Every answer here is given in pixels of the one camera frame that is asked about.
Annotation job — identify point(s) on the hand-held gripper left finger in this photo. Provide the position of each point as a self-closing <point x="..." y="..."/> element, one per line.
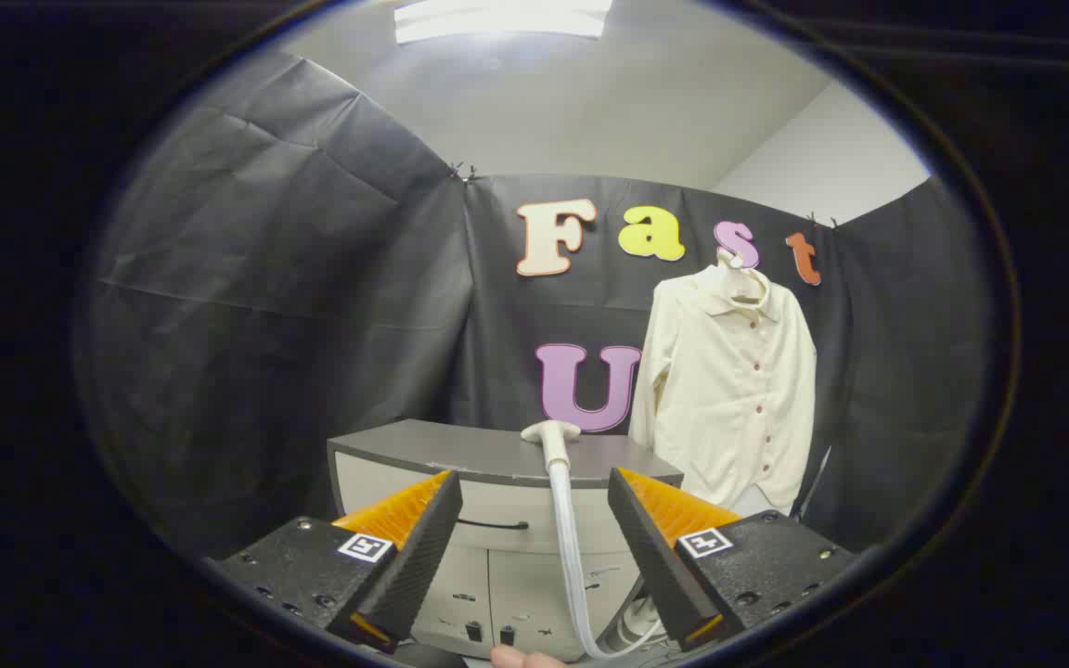
<point x="414" y="566"/>

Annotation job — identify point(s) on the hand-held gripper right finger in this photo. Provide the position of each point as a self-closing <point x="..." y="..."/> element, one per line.
<point x="650" y="557"/>

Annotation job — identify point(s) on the white garment steamer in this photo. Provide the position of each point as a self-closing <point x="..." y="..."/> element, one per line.
<point x="555" y="450"/>

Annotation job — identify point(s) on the cream button shirt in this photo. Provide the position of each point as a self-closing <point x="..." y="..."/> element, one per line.
<point x="729" y="399"/>

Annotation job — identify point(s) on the white clothes hanger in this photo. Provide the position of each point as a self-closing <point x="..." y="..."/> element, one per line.
<point x="729" y="263"/>

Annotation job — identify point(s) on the grey cabinet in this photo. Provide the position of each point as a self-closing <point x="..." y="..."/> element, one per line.
<point x="488" y="455"/>

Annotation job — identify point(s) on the black backdrop cloth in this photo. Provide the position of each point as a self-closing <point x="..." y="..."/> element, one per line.
<point x="265" y="278"/>

